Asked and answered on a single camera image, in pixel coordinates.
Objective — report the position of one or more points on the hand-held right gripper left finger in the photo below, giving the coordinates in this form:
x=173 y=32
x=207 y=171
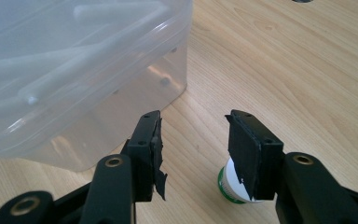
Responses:
x=141 y=155

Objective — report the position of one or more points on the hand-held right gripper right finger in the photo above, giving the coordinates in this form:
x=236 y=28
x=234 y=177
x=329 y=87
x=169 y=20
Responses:
x=254 y=155

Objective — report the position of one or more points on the clear plastic storage box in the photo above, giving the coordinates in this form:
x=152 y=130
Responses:
x=74 y=62

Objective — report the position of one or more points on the small white green-label bottle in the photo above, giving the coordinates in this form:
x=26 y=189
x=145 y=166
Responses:
x=230 y=183

